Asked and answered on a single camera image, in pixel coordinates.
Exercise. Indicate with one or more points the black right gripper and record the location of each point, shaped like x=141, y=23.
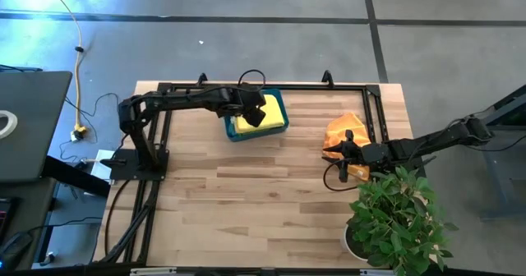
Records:
x=355, y=155

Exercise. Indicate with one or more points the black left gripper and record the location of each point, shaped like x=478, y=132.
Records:
x=236, y=101

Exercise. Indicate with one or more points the yellow microfiber towel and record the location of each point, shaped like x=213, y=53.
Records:
x=271, y=116

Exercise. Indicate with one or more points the teal plastic bin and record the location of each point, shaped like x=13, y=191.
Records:
x=257, y=136

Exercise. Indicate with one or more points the orange microfiber towel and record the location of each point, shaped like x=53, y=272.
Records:
x=345, y=128

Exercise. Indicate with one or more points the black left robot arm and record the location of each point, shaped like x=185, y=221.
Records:
x=181, y=99

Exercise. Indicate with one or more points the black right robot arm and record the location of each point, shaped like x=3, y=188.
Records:
x=435, y=142

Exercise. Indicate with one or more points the green potted plant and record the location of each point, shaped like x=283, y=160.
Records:
x=398, y=226

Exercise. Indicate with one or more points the blue-grey metal cart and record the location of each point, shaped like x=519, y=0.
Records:
x=493, y=189

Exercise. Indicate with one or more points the white power box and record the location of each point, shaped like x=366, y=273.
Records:
x=98, y=172

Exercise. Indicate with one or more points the white tape roll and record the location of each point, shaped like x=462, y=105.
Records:
x=13, y=124

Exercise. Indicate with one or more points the black desk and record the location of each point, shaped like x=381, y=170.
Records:
x=29, y=202

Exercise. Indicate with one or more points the black keyboard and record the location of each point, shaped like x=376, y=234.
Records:
x=5, y=216

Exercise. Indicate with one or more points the black computer mouse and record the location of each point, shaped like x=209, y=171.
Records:
x=16, y=245

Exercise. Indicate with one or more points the black aluminium table frame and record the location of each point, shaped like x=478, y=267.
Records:
x=267, y=87

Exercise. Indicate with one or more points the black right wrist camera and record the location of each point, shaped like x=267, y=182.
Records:
x=376, y=153

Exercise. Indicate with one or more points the black frame clamp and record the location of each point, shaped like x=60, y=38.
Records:
x=327, y=78
x=202, y=79

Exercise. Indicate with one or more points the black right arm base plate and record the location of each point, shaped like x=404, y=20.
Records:
x=418, y=165

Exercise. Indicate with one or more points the silver bracket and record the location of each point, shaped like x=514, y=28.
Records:
x=152, y=271
x=376, y=272

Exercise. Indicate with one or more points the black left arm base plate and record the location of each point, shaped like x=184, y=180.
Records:
x=123, y=173

